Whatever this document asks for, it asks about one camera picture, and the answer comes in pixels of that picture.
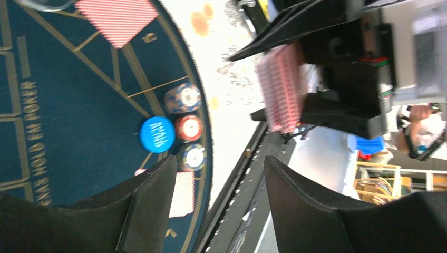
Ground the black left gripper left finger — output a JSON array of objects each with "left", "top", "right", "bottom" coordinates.
[{"left": 1, "top": 155, "right": 177, "bottom": 252}]

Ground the red playing card deck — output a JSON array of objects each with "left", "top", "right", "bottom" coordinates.
[{"left": 256, "top": 42, "right": 308, "bottom": 134}]

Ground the red card seat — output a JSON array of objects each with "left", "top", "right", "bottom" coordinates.
[
  {"left": 134, "top": 168, "right": 196, "bottom": 219},
  {"left": 74, "top": 0, "right": 159, "bottom": 49}
]

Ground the red chip stack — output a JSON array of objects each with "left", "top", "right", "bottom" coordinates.
[{"left": 174, "top": 114, "right": 203, "bottom": 142}]

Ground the grey chip stack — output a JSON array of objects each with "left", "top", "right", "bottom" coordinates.
[{"left": 164, "top": 83, "right": 202, "bottom": 114}]

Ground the red card bottom seat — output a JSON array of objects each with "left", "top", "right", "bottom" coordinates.
[{"left": 134, "top": 168, "right": 196, "bottom": 219}]

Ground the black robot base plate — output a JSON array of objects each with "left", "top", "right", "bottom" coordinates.
[{"left": 193, "top": 122, "right": 296, "bottom": 252}]

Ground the green blue 50 chip stack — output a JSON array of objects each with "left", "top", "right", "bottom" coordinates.
[{"left": 177, "top": 143, "right": 207, "bottom": 171}]

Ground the round dark blue poker mat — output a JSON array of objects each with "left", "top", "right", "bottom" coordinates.
[{"left": 1, "top": 1, "right": 212, "bottom": 252}]

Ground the clear dealer button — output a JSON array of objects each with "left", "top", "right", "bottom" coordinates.
[{"left": 16, "top": 0, "right": 73, "bottom": 12}]

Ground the wooden storage shelf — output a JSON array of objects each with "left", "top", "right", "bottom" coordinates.
[{"left": 353, "top": 161, "right": 446, "bottom": 205}]

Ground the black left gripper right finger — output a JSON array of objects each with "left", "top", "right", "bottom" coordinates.
[{"left": 264, "top": 156, "right": 446, "bottom": 252}]

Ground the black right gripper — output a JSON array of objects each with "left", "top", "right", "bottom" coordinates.
[{"left": 228, "top": 0, "right": 397, "bottom": 139}]

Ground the blue small blind button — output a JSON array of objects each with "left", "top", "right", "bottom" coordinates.
[{"left": 139, "top": 116, "right": 176, "bottom": 153}]

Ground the person in background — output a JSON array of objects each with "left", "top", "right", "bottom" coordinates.
[{"left": 395, "top": 103, "right": 446, "bottom": 161}]

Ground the floral tablecloth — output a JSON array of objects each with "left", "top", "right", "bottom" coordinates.
[{"left": 163, "top": 1, "right": 264, "bottom": 205}]

